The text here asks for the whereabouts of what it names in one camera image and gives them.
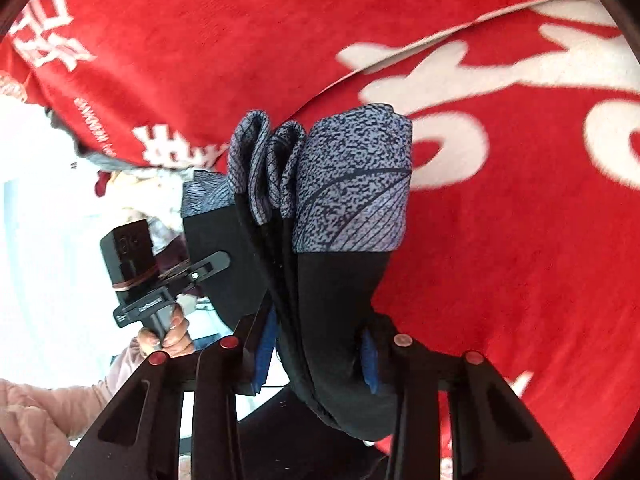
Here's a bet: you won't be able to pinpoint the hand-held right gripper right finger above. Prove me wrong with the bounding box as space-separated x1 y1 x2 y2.
355 315 576 480

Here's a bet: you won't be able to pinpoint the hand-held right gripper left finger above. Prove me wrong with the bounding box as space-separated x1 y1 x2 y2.
57 305 279 480

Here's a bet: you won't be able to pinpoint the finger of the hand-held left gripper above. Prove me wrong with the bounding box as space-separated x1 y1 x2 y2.
164 252 232 292

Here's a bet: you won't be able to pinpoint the black pants with speckled waistband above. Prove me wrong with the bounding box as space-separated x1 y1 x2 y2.
180 102 414 480

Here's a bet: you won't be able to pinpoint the person's left forearm pink sleeve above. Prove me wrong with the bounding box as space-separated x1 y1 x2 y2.
0 336 147 480

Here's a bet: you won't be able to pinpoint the person's left hand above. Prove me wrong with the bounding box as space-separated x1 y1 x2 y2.
136 304 196 359

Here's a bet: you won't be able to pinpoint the pale crumpled cloth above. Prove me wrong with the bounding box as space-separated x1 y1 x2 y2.
95 166 197 261

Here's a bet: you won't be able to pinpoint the red printed blanket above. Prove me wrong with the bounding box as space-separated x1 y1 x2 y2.
0 0 640 480

